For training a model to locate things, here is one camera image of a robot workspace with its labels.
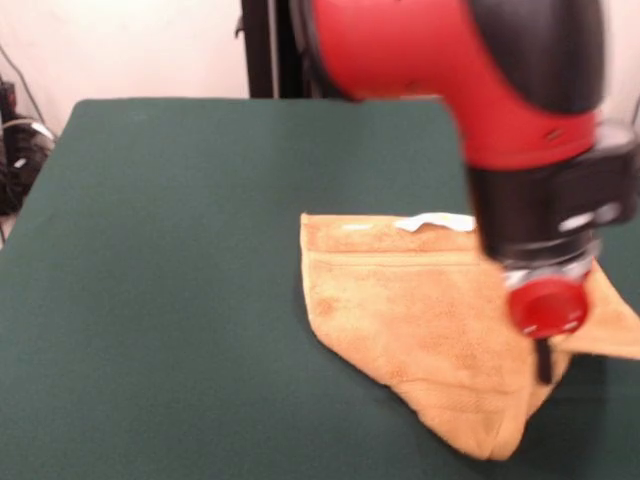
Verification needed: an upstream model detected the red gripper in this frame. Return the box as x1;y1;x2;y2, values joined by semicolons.
507;276;590;385

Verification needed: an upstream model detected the orange terry towel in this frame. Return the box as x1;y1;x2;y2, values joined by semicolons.
298;210;640;462

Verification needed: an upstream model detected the dark green table cloth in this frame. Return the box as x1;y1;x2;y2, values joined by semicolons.
0;97;640;480

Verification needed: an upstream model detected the small black box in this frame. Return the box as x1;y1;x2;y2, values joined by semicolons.
0;82;19;121

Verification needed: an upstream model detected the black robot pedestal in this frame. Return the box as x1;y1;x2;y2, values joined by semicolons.
234;0;321;100

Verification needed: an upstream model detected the black cable bundle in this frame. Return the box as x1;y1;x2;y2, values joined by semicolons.
0;114;57;217

